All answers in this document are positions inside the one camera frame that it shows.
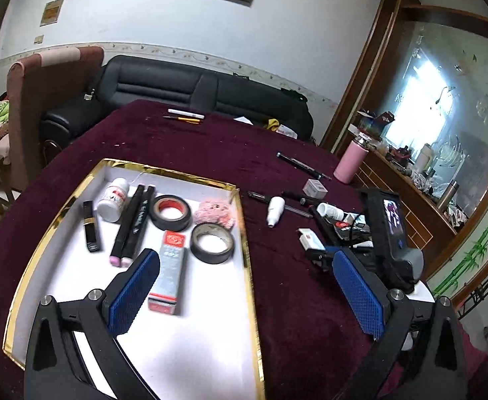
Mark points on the wall switch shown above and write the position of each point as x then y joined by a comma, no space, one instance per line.
38,39

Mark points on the pink thermos bottle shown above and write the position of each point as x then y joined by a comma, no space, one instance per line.
350,162

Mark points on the pink scrunchie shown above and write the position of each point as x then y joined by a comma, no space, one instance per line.
214,212

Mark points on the yellow object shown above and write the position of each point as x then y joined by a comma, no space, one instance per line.
273,124

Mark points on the white pill bottle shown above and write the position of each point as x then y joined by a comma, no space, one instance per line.
111,202

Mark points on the black lipstick tube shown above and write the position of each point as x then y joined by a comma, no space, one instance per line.
90,229

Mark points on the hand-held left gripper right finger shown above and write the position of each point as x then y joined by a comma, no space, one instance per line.
358,296

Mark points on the burgundy tablecloth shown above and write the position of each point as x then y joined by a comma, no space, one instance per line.
293,300

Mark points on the green bamboo wall decal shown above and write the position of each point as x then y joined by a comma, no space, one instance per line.
477,250

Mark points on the black leather sofa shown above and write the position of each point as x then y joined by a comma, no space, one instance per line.
164,87

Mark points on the long black pen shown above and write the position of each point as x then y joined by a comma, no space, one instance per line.
298,162

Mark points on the small clear plastic box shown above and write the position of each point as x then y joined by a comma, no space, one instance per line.
315,187

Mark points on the brown armchair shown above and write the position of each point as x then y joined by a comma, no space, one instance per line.
48,100

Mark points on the wood-framed etched glass panel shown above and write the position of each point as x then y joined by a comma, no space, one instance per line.
456,112

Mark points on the yellow pencil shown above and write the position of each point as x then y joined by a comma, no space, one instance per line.
183,119

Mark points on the steel thermos flask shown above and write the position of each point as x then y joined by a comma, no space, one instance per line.
448,196

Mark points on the small white dropper bottle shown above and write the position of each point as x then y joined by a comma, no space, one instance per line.
276,208

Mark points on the black tape roll red core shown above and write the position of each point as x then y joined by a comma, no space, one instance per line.
160,223

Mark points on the colourful gift box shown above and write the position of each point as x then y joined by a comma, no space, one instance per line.
375,125

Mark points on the white paper sheet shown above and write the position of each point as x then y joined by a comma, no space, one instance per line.
243,120

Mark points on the black metal rack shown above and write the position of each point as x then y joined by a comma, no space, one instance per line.
485,287

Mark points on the black pouch with red label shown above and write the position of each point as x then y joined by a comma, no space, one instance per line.
343,233

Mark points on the gold-rimmed white tray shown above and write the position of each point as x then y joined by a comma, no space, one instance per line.
194,341

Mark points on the short black pen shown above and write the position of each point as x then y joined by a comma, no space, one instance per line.
258,196

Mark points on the wooden cabinet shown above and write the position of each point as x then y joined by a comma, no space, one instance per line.
393,183

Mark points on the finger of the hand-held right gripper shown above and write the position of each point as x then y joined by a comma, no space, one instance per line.
321,258

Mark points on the grey box with red ends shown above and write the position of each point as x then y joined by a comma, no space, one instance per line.
169,271

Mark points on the thin dark stick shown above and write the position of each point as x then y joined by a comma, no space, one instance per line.
298,211

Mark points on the small gold wall plaque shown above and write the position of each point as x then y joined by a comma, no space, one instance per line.
52,12

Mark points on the white jar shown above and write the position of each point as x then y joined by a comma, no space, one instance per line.
426,155

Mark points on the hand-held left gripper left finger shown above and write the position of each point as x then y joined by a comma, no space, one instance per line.
133,296

